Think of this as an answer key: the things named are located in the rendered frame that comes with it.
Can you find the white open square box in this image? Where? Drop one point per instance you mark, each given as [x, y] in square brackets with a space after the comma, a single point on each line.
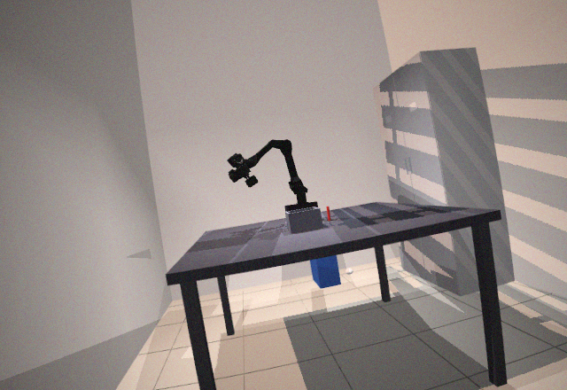
[304, 219]

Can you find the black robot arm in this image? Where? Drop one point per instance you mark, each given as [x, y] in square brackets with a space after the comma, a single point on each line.
[285, 147]

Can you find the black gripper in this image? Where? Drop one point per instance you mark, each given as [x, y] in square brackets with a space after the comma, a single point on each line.
[244, 170]

